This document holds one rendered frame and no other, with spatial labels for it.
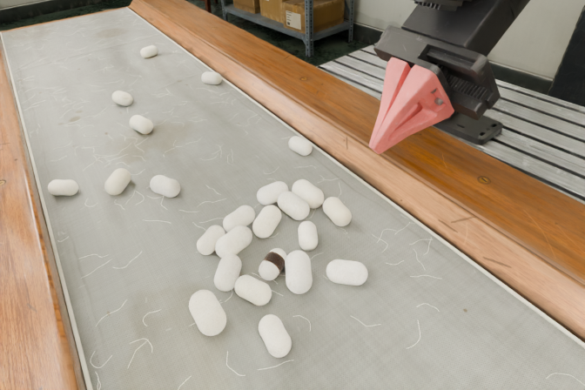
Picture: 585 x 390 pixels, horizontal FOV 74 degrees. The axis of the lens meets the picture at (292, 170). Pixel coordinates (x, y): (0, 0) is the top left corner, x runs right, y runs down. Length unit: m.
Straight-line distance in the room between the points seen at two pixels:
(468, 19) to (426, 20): 0.03
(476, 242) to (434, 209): 0.05
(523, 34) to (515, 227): 2.04
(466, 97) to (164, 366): 0.32
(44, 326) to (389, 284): 0.26
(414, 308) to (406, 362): 0.04
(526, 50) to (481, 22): 2.05
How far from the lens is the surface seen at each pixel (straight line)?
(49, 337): 0.34
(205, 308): 0.31
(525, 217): 0.40
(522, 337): 0.35
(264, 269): 0.33
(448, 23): 0.36
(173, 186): 0.43
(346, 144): 0.46
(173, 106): 0.62
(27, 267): 0.40
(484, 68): 0.33
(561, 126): 0.76
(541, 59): 2.38
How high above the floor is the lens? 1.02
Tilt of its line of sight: 38 degrees down
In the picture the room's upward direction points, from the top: 3 degrees counter-clockwise
